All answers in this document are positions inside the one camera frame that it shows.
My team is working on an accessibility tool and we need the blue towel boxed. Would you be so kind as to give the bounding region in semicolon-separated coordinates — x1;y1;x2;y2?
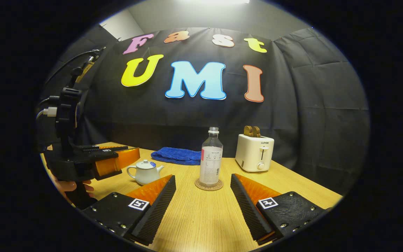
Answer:
151;147;202;166

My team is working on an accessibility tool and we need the white cable plug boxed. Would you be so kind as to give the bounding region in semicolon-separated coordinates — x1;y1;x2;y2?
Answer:
36;107;59;118

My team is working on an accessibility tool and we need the white ceramic teacup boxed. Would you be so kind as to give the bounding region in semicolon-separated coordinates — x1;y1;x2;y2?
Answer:
127;164;164;186

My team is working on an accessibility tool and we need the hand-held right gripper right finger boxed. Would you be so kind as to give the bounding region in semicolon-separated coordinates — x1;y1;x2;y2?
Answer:
230;173;332;245

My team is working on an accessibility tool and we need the round cork coaster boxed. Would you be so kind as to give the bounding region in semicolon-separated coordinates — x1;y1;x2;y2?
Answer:
195;178;224;191

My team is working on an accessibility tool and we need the black backdrop cloth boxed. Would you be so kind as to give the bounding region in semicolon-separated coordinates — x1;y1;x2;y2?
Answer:
37;26;370;195

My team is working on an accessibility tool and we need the black cable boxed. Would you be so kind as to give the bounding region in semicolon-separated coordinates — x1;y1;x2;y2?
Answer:
42;47;106;88

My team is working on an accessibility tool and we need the clear plastic water bottle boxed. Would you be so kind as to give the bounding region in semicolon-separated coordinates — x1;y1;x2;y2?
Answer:
199;127;224;188

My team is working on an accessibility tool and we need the cream white toaster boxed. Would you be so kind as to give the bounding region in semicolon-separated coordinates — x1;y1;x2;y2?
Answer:
235;134;275;173

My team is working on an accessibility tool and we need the ceiling light panel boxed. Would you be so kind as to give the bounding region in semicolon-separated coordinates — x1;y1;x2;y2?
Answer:
184;0;251;5

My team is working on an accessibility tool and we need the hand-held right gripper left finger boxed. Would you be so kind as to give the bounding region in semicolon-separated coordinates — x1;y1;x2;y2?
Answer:
82;174;177;246

